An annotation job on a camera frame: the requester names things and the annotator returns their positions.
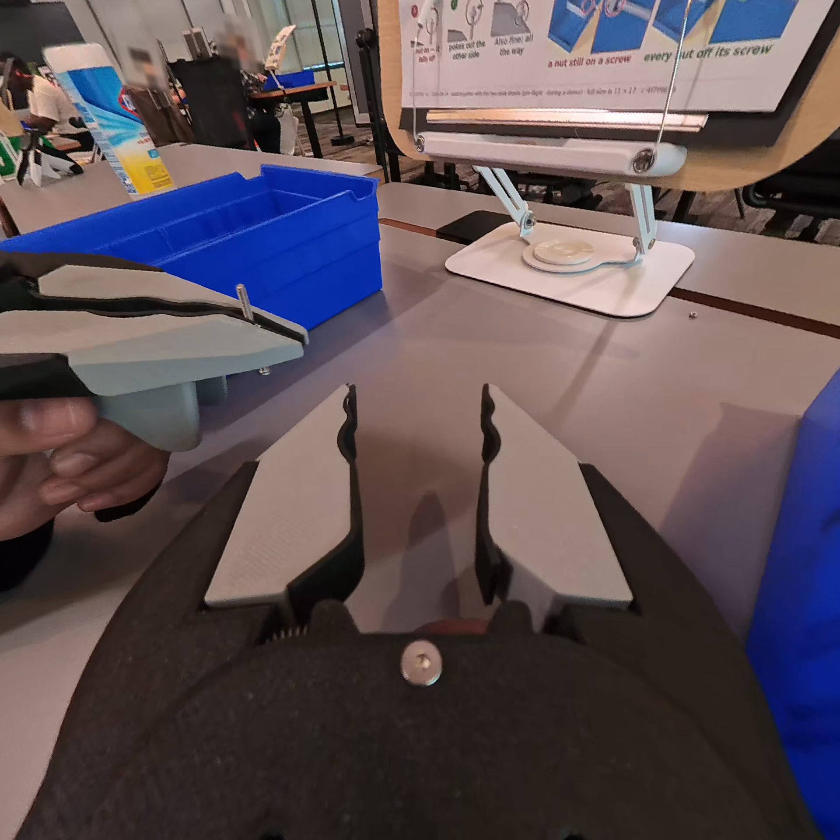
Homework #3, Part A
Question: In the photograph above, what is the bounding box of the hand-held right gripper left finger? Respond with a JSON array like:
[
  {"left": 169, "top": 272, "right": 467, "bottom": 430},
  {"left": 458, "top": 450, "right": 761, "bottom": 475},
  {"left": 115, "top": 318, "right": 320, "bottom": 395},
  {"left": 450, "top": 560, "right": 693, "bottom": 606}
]
[{"left": 203, "top": 382, "right": 366, "bottom": 608}]

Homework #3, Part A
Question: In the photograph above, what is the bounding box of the person's left hand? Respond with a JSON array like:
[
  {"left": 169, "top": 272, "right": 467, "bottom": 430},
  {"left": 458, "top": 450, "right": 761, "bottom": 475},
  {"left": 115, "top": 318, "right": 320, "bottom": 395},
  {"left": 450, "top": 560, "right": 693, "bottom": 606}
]
[{"left": 0, "top": 397, "right": 170, "bottom": 542}]

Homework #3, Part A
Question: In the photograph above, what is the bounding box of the blue divided plastic bin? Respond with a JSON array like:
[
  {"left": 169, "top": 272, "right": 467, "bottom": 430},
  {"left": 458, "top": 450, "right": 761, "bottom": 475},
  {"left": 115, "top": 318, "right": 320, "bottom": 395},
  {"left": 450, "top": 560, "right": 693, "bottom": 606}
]
[{"left": 745, "top": 367, "right": 840, "bottom": 840}]

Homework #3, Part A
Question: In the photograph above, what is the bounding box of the black rectangular pad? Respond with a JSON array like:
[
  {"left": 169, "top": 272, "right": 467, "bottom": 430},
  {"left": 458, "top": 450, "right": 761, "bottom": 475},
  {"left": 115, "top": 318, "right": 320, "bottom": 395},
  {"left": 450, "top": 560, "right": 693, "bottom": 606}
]
[{"left": 436, "top": 210, "right": 513, "bottom": 245}]

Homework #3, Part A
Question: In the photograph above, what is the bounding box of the small metal screw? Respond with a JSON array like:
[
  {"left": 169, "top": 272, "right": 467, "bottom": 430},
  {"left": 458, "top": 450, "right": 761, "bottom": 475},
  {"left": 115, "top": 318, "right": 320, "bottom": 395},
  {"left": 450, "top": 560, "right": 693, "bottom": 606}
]
[{"left": 235, "top": 282, "right": 273, "bottom": 378}]

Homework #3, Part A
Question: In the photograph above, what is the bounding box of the silver-framed dark panel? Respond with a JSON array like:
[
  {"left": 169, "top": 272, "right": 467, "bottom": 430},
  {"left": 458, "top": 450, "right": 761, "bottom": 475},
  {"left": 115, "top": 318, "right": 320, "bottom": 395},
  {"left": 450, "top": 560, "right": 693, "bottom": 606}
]
[{"left": 340, "top": 0, "right": 382, "bottom": 127}]

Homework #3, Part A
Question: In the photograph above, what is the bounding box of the disinfecting wipes canister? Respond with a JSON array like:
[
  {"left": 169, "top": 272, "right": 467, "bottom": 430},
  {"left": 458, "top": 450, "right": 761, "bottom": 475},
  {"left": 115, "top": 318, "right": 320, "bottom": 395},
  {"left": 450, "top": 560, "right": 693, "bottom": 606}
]
[{"left": 42, "top": 42, "right": 178, "bottom": 198}]

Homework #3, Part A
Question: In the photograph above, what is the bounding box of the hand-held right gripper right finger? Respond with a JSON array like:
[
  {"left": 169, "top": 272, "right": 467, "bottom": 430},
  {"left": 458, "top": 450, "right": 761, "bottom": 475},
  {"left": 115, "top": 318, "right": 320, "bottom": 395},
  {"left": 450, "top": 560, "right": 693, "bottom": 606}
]
[{"left": 474, "top": 383, "right": 635, "bottom": 608}]

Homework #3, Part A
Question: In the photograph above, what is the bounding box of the brown-edged grey desk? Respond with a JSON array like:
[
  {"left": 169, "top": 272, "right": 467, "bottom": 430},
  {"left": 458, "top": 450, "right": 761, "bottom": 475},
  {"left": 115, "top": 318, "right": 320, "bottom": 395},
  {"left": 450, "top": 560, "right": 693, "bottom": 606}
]
[{"left": 0, "top": 141, "right": 840, "bottom": 339}]

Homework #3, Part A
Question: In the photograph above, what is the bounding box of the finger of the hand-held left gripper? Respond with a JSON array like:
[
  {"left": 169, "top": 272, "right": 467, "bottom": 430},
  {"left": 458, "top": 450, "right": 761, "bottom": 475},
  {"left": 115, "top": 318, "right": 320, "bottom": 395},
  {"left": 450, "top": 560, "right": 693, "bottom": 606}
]
[
  {"left": 0, "top": 308, "right": 307, "bottom": 454},
  {"left": 26, "top": 264, "right": 311, "bottom": 406}
]

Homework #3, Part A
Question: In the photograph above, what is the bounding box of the person's left forearm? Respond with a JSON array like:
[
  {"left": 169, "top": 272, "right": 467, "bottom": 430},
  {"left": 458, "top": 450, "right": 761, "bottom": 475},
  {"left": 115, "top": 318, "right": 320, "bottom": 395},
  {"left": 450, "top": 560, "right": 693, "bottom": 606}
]
[{"left": 0, "top": 518, "right": 55, "bottom": 592}]

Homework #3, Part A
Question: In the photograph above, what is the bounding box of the white document stand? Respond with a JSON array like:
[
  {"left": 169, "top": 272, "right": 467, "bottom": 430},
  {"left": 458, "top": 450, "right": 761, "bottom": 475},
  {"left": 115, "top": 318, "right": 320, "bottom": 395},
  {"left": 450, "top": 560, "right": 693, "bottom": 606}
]
[{"left": 412, "top": 0, "right": 697, "bottom": 319}]

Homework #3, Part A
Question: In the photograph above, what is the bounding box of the black high chair back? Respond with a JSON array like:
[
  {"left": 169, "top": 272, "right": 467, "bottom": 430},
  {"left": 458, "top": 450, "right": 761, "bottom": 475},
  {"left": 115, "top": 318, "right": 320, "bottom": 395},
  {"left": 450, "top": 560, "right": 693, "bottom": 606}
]
[{"left": 171, "top": 59, "right": 253, "bottom": 148}]

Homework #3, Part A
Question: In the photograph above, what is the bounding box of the black and white object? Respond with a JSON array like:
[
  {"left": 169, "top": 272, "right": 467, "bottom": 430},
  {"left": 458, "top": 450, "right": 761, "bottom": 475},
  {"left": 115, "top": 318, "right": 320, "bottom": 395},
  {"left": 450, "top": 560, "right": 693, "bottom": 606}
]
[{"left": 16, "top": 134, "right": 85, "bottom": 188}]

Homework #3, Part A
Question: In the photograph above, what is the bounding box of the printed instruction sheet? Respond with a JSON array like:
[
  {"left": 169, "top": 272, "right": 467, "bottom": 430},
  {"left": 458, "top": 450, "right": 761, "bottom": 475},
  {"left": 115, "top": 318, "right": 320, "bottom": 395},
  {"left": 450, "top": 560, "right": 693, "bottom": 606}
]
[{"left": 400, "top": 0, "right": 818, "bottom": 114}]

